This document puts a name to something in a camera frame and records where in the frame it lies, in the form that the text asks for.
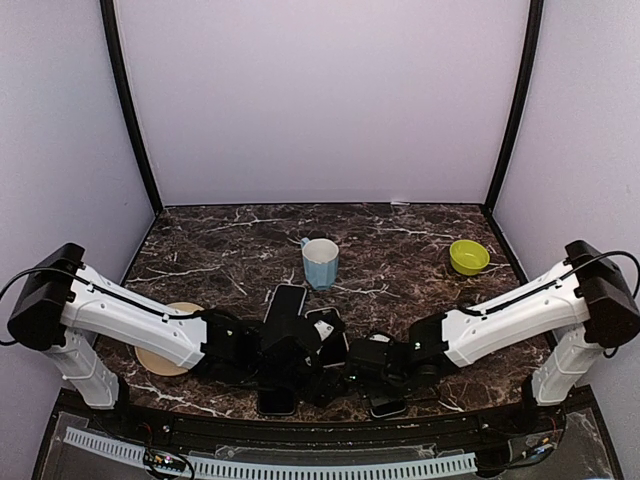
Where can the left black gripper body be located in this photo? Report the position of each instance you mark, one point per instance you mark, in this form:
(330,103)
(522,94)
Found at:
(319,389)

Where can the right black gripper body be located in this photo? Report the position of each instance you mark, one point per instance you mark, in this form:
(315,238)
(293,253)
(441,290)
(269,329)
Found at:
(390,389)

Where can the black phone case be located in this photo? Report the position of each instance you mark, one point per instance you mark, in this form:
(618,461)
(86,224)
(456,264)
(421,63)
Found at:
(260,411)

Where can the pink phone case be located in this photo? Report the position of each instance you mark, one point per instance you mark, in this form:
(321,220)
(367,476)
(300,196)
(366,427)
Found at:
(345,340)

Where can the black screen smartphone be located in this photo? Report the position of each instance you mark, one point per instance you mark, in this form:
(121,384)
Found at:
(287,300)

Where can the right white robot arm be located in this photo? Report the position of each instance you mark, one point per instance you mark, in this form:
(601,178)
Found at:
(586,295)

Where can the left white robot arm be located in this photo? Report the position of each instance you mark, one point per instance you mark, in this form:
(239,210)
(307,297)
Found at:
(62,299)

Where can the blue ceramic mug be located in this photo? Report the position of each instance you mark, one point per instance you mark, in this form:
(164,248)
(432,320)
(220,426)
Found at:
(320,262)

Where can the lime green bowl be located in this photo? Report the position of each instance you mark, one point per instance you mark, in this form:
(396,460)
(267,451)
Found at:
(468,257)

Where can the beige round plate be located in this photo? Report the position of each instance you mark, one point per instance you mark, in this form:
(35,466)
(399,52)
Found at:
(160,365)

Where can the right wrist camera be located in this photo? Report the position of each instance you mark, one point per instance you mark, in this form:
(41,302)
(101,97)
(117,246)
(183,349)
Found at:
(375,360)

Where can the white slotted cable duct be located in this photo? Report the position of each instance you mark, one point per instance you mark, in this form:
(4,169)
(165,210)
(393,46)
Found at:
(243,463)

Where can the black front rail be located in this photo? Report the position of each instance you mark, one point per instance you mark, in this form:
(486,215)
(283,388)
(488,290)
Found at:
(484,427)

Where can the right black frame post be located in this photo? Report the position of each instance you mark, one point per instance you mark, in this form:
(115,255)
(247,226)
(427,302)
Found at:
(521,89)

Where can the black frame post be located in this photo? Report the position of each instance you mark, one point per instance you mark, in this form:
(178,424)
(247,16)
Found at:
(121,81)
(521,89)

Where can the left black frame post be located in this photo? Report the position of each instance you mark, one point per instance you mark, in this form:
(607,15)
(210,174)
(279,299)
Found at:
(121,81)

